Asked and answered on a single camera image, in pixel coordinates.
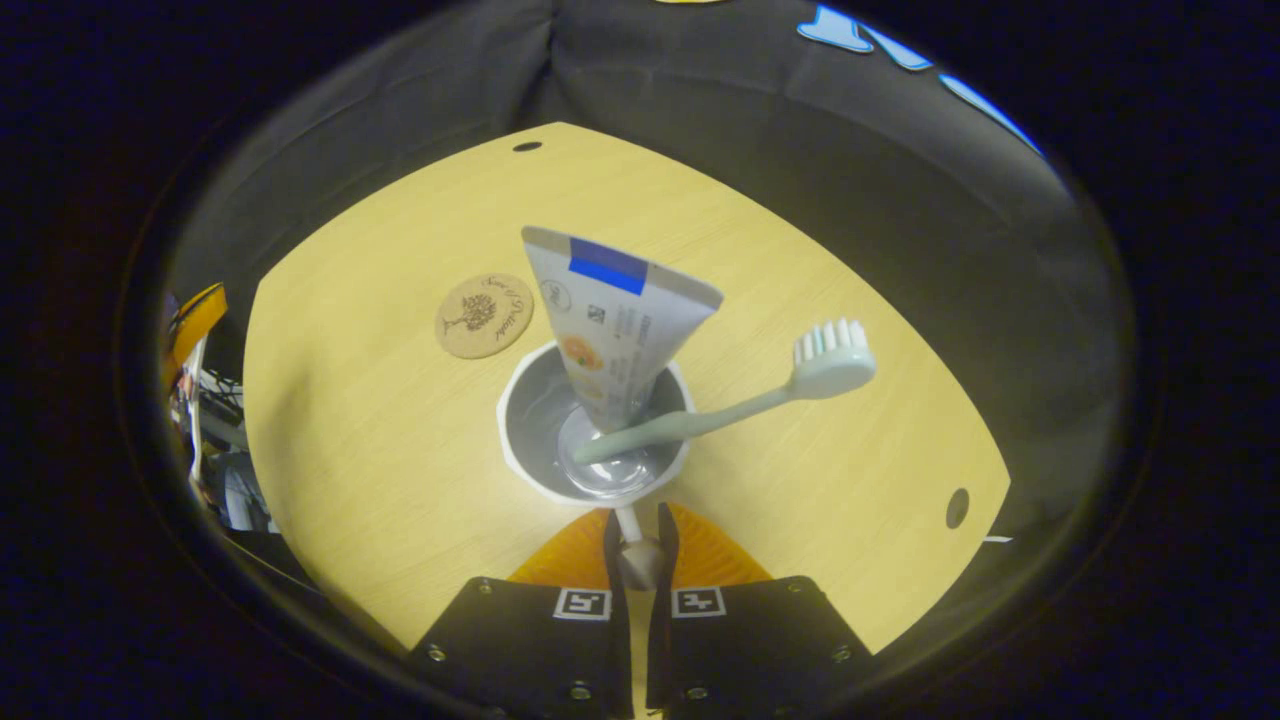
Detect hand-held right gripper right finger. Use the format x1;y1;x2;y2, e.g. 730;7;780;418
645;502;873;720

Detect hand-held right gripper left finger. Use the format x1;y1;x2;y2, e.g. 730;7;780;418
403;507;635;720

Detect white cup with wooden handle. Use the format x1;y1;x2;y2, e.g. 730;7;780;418
496;340;697;593

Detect white toothpaste tube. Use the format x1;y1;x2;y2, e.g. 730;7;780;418
520;225;725;434

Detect pale green toothbrush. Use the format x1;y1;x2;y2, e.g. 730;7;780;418
574;318;879;467

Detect round cork coaster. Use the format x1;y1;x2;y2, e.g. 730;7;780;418
434;272;536;360

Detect black backdrop cloth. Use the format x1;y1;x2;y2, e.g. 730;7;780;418
160;0;1136;641

